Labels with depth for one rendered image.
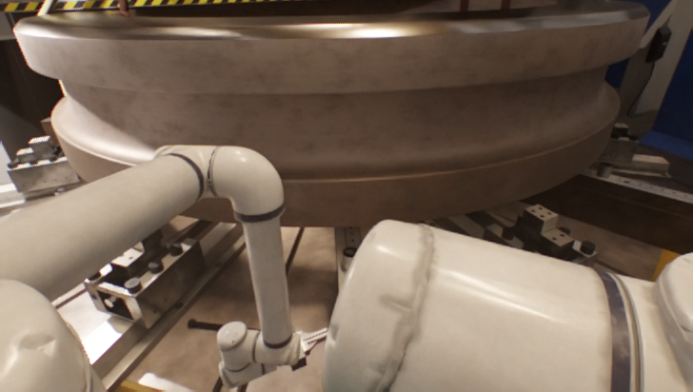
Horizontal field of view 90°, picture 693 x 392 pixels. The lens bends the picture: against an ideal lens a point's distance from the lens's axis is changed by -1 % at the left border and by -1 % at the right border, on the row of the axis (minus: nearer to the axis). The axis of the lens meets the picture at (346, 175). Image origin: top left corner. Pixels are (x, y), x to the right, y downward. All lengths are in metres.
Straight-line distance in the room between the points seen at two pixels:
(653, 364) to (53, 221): 0.56
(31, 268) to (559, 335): 0.48
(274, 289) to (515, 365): 0.77
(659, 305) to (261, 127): 1.59
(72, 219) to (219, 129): 1.32
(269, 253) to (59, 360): 0.65
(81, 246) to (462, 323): 0.45
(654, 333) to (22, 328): 0.34
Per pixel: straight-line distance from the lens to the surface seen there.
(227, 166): 0.77
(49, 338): 0.27
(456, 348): 0.23
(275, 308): 0.99
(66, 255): 0.53
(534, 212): 2.11
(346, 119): 1.63
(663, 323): 0.26
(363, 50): 1.43
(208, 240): 2.51
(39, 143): 3.91
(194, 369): 2.04
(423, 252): 0.25
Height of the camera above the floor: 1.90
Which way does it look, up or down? 28 degrees down
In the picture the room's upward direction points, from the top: 1 degrees counter-clockwise
